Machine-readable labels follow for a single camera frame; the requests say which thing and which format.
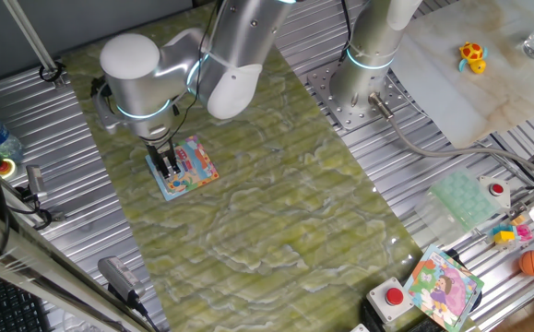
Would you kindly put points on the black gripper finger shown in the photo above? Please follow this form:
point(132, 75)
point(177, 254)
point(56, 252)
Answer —
point(163, 171)
point(175, 167)

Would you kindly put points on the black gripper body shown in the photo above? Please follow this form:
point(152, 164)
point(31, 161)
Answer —
point(161, 154)

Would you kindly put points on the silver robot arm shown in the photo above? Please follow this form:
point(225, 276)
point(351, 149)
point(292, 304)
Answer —
point(133, 78)

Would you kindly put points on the colourful bus puzzle board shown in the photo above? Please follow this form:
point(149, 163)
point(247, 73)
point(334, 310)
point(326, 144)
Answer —
point(197, 166)

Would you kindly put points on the teal toy piece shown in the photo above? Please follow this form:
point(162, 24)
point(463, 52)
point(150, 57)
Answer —
point(497, 228)

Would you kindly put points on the green marble pattern mat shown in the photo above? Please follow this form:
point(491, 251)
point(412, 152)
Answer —
point(271, 230)

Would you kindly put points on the round emergency stop button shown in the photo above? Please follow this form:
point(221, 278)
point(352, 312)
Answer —
point(4, 168)

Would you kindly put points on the aluminium pole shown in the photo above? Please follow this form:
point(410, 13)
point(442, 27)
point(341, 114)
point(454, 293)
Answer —
point(33, 41)

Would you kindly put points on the black keyboard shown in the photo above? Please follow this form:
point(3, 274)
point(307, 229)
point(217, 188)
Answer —
point(3, 304)

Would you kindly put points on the small white box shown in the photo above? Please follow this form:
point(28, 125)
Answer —
point(360, 328)

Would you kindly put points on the grey box with red button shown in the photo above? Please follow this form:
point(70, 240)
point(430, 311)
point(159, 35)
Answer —
point(393, 296)

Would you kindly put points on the green ice cube tray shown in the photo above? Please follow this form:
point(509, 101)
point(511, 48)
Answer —
point(462, 200)

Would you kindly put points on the white marble pattern board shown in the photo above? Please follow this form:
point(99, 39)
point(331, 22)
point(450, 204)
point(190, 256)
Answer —
point(478, 92)

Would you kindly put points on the yellow turtle toy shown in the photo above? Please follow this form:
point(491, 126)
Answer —
point(471, 53)

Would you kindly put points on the white box with red button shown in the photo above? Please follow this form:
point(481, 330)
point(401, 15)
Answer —
point(496, 189)

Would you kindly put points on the yellow toy block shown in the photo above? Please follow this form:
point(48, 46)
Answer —
point(504, 237)

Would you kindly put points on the small orange block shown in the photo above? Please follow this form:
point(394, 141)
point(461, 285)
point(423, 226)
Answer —
point(518, 220)

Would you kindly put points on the pink toy block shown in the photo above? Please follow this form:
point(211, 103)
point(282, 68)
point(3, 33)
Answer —
point(524, 233)

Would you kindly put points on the wrist mounted camera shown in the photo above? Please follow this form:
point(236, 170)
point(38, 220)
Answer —
point(103, 113)

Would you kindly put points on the large grey camera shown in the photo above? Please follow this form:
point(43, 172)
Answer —
point(119, 276)

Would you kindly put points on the small grey camera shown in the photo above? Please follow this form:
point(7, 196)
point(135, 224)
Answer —
point(35, 180)

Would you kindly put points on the aluminium frame beam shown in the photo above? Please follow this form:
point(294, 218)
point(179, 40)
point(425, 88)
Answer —
point(40, 272)

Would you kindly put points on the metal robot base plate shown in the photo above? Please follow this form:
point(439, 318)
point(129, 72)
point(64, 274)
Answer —
point(322, 90)

